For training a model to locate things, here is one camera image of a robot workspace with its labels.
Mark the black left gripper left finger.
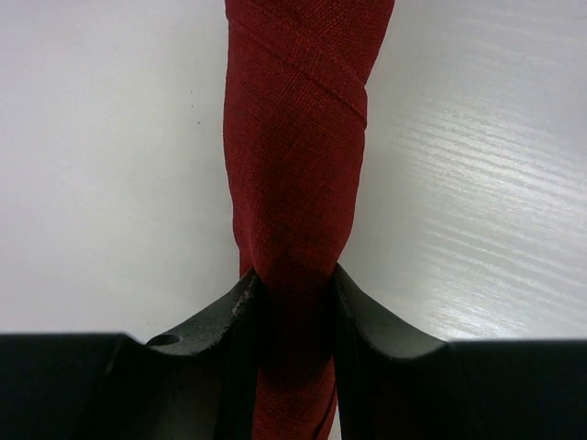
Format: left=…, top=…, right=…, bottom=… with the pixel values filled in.
left=1, top=271, right=262, bottom=439

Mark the dark red cloth napkin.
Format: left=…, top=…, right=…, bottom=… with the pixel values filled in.
left=223, top=1, right=393, bottom=439

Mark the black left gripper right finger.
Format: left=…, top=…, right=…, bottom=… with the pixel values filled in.
left=331, top=269, right=586, bottom=439

